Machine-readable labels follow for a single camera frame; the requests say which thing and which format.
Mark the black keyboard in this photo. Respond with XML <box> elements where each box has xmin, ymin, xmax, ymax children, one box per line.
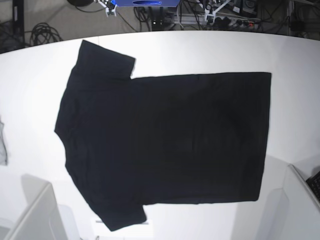
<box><xmin>306</xmin><ymin>172</ymin><xmax>320</xmax><ymax>200</ymax></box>

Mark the white box lower right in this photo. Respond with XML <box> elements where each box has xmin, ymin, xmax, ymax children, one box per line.
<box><xmin>256</xmin><ymin>165</ymin><xmax>320</xmax><ymax>240</ymax></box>

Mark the blue box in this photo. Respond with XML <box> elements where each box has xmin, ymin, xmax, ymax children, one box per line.
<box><xmin>115</xmin><ymin>0</ymin><xmax>180</xmax><ymax>7</ymax></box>

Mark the black T-shirt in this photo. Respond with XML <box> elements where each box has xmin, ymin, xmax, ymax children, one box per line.
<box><xmin>54</xmin><ymin>41</ymin><xmax>272</xmax><ymax>227</ymax></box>

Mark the coiled black cable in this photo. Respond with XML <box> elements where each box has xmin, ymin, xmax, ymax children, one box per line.
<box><xmin>29</xmin><ymin>22</ymin><xmax>64</xmax><ymax>46</ymax></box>

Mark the white box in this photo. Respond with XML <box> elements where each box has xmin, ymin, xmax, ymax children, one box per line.
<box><xmin>256</xmin><ymin>165</ymin><xmax>320</xmax><ymax>240</ymax></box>
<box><xmin>0</xmin><ymin>172</ymin><xmax>81</xmax><ymax>240</ymax></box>

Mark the grey cloth at left edge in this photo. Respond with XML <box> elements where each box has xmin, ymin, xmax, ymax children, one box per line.
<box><xmin>0</xmin><ymin>122</ymin><xmax>8</xmax><ymax>166</ymax></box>

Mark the white box lower left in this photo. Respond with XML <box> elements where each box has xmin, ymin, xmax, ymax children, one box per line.
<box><xmin>0</xmin><ymin>172</ymin><xmax>81</xmax><ymax>240</ymax></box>

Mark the white power strip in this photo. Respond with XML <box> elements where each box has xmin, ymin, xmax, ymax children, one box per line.
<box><xmin>170</xmin><ymin>13</ymin><xmax>261</xmax><ymax>29</ymax></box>

